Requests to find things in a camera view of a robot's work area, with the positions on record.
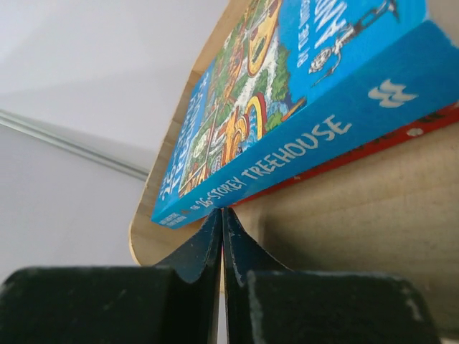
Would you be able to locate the wooden two-tier shelf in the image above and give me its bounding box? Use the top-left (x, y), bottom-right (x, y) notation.
top-left (128, 0), bottom-right (459, 338)

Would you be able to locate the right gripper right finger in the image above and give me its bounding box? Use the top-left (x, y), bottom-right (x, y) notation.
top-left (222, 208), bottom-right (440, 343)

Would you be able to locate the bright blue illustrated book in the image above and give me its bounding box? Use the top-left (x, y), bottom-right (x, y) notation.
top-left (151, 1), bottom-right (458, 229)

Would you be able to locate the red illustrated book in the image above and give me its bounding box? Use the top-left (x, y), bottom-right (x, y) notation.
top-left (234, 101), bottom-right (458, 206)

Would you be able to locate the left aluminium frame post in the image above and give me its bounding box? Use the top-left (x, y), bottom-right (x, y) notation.
top-left (1, 110), bottom-right (149, 181)

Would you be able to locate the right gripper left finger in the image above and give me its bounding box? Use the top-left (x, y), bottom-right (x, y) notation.
top-left (1, 209), bottom-right (222, 343)

